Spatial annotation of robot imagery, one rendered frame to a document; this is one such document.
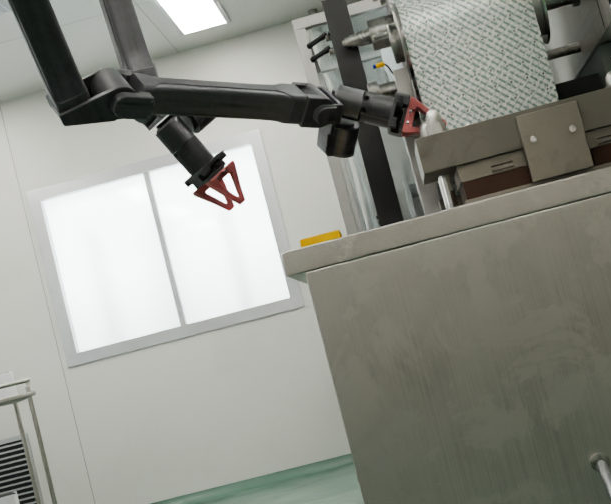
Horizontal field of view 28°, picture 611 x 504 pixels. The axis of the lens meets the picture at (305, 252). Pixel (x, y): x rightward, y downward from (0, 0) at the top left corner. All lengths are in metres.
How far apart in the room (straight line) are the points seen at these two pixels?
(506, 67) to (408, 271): 0.49
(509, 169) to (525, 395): 0.37
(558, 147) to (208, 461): 6.09
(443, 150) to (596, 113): 0.25
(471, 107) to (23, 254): 6.15
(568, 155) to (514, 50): 0.31
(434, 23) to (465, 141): 0.32
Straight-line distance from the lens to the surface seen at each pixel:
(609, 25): 2.18
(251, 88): 2.14
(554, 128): 2.05
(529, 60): 2.28
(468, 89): 2.27
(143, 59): 2.37
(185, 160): 2.35
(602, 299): 1.99
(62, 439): 8.14
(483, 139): 2.06
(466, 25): 2.29
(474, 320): 1.97
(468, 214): 1.98
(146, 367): 7.98
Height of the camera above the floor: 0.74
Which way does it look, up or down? 4 degrees up
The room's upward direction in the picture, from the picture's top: 14 degrees counter-clockwise
